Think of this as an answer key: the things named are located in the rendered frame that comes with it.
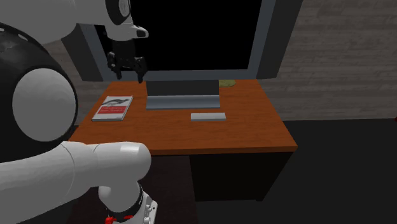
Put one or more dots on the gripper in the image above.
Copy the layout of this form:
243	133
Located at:
124	51

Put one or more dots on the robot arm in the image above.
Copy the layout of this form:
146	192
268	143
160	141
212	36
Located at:
43	105

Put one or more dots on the white book with red band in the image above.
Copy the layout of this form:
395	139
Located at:
113	109

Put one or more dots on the large grey-framed computer monitor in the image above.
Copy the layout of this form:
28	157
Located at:
198	34

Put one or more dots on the grey flat rectangular slab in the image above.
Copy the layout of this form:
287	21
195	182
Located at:
208	116

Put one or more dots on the olive green flat object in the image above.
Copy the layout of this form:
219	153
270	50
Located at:
227	83

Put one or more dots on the brown wooden desk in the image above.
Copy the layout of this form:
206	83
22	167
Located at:
248	130

